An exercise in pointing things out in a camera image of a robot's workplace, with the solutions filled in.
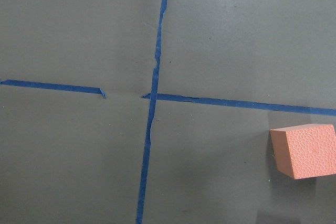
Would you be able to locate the right orange foam block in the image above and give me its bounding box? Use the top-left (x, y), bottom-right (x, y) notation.
top-left (270, 124), bottom-right (335, 179)

